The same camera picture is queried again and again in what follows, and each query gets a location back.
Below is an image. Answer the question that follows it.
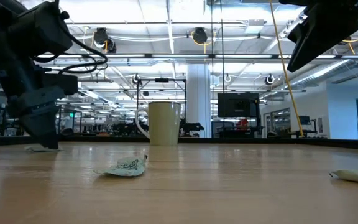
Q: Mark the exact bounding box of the green white sweetener packet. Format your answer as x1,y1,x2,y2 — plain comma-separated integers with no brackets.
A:
329,167,358,185
24,145,65,153
93,154,149,178

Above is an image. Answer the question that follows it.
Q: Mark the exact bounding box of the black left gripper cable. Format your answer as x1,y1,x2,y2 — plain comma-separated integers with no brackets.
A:
31,29,109,75

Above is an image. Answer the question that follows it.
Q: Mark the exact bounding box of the red background item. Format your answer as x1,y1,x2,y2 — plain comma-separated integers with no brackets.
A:
236,118,249,131

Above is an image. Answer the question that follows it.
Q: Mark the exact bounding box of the long yellow cable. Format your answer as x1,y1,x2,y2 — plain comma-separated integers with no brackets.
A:
268,0,305,138

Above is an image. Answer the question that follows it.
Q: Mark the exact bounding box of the pale yellow ceramic mug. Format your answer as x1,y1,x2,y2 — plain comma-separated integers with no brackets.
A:
134,101,182,147

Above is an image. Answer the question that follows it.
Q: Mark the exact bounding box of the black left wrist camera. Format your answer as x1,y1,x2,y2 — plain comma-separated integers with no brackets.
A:
41,73,79,96

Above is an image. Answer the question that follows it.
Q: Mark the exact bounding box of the black aluminium table frame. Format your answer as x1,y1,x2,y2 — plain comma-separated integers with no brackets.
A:
0,135,358,151

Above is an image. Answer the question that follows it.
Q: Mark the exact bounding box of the black ceiling cable reel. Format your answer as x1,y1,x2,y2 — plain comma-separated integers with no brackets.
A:
93,27,117,54
191,27,209,45

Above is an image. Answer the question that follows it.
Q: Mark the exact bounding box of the white building pillar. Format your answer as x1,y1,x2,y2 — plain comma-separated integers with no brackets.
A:
186,63,213,138

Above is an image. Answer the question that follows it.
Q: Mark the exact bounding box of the black background frame rig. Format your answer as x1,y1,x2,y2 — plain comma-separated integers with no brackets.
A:
135,77,188,138

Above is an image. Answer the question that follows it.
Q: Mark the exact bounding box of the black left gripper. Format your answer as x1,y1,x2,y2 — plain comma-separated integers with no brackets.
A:
6,85,67,150

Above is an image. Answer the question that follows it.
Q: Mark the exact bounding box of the thin black hanging cable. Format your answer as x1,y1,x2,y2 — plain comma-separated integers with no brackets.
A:
210,0,214,138
219,0,226,138

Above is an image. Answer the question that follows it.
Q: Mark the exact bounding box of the black wall monitor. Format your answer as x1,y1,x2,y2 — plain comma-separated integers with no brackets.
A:
217,92,260,118

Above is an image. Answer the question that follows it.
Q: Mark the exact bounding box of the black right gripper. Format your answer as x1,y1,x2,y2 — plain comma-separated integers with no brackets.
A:
279,0,358,73

